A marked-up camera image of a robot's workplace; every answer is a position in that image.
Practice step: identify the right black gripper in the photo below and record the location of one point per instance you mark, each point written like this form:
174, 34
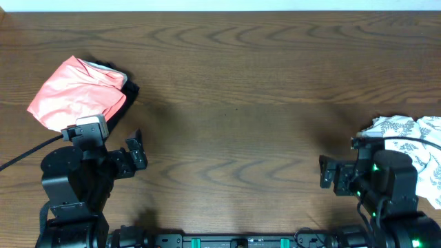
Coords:
346, 171

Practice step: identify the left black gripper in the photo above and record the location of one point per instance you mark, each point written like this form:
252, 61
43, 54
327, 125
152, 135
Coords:
127, 168

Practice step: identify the pink shirt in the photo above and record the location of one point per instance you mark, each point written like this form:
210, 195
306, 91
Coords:
71, 93

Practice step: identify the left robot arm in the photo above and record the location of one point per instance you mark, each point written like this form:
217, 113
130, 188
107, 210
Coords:
78, 180

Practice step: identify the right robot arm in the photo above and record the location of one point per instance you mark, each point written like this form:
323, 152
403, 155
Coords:
384, 182

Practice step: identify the black folded shirt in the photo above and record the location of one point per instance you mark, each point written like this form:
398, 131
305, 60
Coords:
130, 90

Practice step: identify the white folded shirt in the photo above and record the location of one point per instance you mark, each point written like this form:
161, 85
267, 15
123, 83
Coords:
105, 74

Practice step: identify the white fern print shirt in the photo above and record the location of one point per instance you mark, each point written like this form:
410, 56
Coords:
404, 134

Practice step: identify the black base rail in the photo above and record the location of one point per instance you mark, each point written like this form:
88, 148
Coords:
237, 241

